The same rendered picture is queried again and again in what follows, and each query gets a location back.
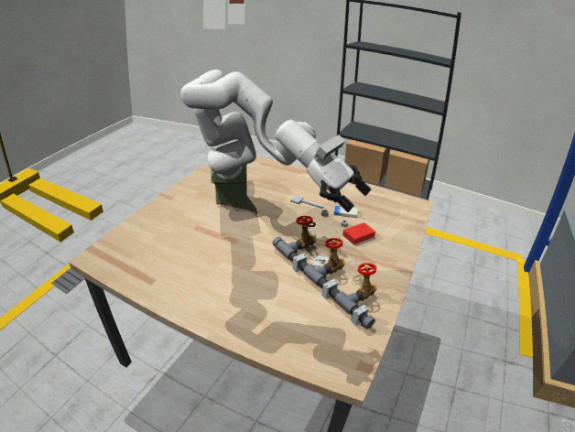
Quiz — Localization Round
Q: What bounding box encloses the white tag with black number 4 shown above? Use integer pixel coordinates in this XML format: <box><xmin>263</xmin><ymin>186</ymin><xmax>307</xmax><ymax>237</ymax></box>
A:
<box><xmin>313</xmin><ymin>255</ymin><xmax>330</xmax><ymax>266</ymax></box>

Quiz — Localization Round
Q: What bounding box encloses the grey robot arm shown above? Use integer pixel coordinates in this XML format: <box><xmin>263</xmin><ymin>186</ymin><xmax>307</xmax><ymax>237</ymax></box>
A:
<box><xmin>180</xmin><ymin>70</ymin><xmax>345</xmax><ymax>179</ymax></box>

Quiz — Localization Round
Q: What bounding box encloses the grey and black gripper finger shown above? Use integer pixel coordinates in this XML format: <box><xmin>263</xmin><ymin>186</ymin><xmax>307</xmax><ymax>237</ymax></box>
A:
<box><xmin>320</xmin><ymin>180</ymin><xmax>354</xmax><ymax>212</ymax></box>
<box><xmin>347</xmin><ymin>166</ymin><xmax>371</xmax><ymax>196</ymax></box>

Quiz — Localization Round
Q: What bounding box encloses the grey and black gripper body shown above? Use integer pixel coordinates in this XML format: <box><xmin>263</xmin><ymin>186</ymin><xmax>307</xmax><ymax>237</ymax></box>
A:
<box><xmin>307</xmin><ymin>153</ymin><xmax>354</xmax><ymax>192</ymax></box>

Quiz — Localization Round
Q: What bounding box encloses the red flat block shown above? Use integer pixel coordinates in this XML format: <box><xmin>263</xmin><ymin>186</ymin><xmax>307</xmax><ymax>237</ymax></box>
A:
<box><xmin>343</xmin><ymin>222</ymin><xmax>375</xmax><ymax>245</ymax></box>

